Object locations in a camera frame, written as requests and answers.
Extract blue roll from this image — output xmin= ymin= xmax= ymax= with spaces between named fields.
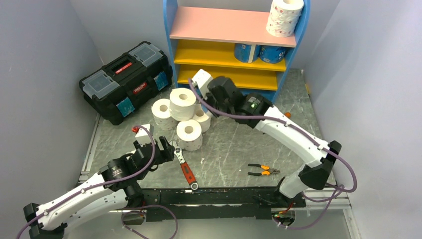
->
xmin=234 ymin=43 xmax=261 ymax=63
xmin=259 ymin=45 xmax=287 ymax=64

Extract pink patterned paper towel roll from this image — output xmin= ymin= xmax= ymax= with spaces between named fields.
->
xmin=266 ymin=0 xmax=305 ymax=37

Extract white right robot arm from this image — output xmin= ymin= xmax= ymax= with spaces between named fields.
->
xmin=191 ymin=76 xmax=342 ymax=207

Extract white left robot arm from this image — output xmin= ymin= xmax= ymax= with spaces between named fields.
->
xmin=23 ymin=136 xmax=175 ymax=239

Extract blue shelf with coloured boards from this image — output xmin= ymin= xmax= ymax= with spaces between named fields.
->
xmin=163 ymin=0 xmax=311 ymax=101

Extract red adjustable wrench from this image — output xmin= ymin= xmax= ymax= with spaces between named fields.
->
xmin=174 ymin=146 xmax=199 ymax=190

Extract white roll front of pile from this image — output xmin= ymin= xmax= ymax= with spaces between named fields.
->
xmin=176 ymin=119 xmax=203 ymax=151

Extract white roll of pile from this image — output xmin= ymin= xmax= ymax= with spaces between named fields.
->
xmin=151 ymin=99 xmax=177 ymax=130
xmin=193 ymin=104 xmax=211 ymax=133
xmin=169 ymin=88 xmax=197 ymax=121
xmin=176 ymin=119 xmax=203 ymax=151

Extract white roll right of pile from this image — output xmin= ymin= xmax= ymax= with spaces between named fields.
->
xmin=193 ymin=104 xmax=211 ymax=133

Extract white roll left of pile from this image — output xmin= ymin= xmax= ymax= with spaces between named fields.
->
xmin=151 ymin=99 xmax=177 ymax=130

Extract white roll top of pile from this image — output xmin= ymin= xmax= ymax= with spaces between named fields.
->
xmin=169 ymin=88 xmax=197 ymax=121

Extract black plastic toolbox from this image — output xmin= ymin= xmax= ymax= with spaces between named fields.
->
xmin=79 ymin=41 xmax=173 ymax=125

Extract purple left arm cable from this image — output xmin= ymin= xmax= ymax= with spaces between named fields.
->
xmin=15 ymin=124 xmax=180 ymax=239

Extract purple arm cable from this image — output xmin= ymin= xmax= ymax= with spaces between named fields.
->
xmin=188 ymin=77 xmax=358 ymax=231
xmin=15 ymin=124 xmax=180 ymax=239

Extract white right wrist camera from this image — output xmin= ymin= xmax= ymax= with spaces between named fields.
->
xmin=192 ymin=69 xmax=213 ymax=99

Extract orange handled pliers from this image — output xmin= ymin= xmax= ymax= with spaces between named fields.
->
xmin=247 ymin=163 xmax=280 ymax=176

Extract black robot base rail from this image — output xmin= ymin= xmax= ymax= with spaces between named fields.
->
xmin=126 ymin=186 xmax=306 ymax=222

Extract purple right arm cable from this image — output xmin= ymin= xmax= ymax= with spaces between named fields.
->
xmin=188 ymin=77 xmax=358 ymax=231

